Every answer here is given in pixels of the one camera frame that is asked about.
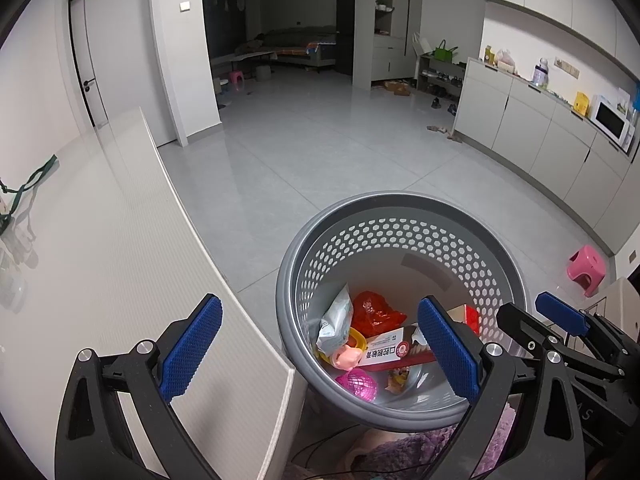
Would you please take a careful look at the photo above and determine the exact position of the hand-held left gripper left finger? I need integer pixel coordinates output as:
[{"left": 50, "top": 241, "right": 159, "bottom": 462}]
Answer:
[{"left": 54, "top": 292, "right": 224, "bottom": 480}]

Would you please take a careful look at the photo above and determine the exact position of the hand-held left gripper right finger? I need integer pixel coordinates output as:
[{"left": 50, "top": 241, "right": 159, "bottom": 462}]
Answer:
[{"left": 417, "top": 296, "right": 587, "bottom": 480}]

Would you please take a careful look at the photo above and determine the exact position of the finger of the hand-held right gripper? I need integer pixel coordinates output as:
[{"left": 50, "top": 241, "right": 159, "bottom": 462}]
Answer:
[
  {"left": 496, "top": 302, "right": 569, "bottom": 362},
  {"left": 535, "top": 291, "right": 608, "bottom": 338}
]

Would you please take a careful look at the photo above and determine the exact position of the small red white box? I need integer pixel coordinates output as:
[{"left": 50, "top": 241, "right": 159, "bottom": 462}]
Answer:
[{"left": 445, "top": 304, "right": 481, "bottom": 336}]

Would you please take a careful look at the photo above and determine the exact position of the red toothpaste box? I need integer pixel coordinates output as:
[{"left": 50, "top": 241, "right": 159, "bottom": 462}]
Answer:
[{"left": 364, "top": 324, "right": 438, "bottom": 373}]

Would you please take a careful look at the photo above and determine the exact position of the red cellophane wrapper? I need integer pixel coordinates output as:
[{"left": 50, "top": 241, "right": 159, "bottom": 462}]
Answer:
[{"left": 350, "top": 290, "right": 408, "bottom": 338}]

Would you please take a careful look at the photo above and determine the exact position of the yellow plastic square ring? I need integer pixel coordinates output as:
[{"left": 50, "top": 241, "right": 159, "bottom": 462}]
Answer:
[{"left": 320, "top": 327, "right": 368, "bottom": 366}]

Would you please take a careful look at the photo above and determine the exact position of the pink plastic shuttlecock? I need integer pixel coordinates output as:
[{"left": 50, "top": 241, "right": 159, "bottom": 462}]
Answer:
[{"left": 335, "top": 367, "right": 378, "bottom": 403}]

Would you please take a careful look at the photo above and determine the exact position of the pink pig toy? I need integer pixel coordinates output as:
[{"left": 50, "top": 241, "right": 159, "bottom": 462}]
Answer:
[{"left": 332, "top": 344, "right": 363, "bottom": 372}]

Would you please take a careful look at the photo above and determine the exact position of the light blue snack packet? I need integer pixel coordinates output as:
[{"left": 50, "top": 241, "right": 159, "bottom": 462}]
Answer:
[{"left": 316, "top": 284, "right": 355, "bottom": 361}]

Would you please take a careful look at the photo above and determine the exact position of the grey perforated basket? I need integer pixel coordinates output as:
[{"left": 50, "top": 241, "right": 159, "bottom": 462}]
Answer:
[{"left": 276, "top": 190, "right": 531, "bottom": 432}]

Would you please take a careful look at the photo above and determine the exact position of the purple fleece clothing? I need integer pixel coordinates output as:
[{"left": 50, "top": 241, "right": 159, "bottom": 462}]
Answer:
[{"left": 345, "top": 400, "right": 516, "bottom": 480}]

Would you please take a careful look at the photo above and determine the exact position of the white microwave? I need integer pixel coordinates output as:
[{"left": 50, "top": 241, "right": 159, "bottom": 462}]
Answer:
[{"left": 590, "top": 95, "right": 636, "bottom": 153}]

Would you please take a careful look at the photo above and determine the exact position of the white counter cabinet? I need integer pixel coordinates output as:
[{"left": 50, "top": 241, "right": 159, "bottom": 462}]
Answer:
[{"left": 452, "top": 57, "right": 640, "bottom": 256}]

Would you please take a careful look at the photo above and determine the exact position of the shoe rack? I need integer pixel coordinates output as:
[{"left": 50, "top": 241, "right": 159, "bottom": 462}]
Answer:
[{"left": 417, "top": 52, "right": 466, "bottom": 96}]

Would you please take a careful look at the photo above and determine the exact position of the low white table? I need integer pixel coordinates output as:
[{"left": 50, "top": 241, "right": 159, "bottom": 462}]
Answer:
[{"left": 210, "top": 50, "right": 278, "bottom": 68}]

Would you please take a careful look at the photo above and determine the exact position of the white door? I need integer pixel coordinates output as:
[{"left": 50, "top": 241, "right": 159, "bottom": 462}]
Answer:
[{"left": 70, "top": 0, "right": 156, "bottom": 126}]

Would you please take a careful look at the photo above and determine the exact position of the white shelf cabinet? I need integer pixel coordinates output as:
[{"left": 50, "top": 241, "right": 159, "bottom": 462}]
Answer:
[{"left": 372, "top": 0, "right": 416, "bottom": 83}]

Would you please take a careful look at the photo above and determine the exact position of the dark sofa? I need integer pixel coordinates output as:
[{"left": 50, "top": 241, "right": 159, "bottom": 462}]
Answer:
[{"left": 260, "top": 25, "right": 341, "bottom": 68}]

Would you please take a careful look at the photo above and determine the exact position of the black cable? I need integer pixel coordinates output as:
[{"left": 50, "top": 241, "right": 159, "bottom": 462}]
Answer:
[{"left": 290, "top": 425, "right": 371, "bottom": 476}]

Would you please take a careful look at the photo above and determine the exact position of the green strapped water bottle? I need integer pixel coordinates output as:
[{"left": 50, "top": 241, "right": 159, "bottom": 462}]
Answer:
[{"left": 0, "top": 155, "right": 60, "bottom": 233}]

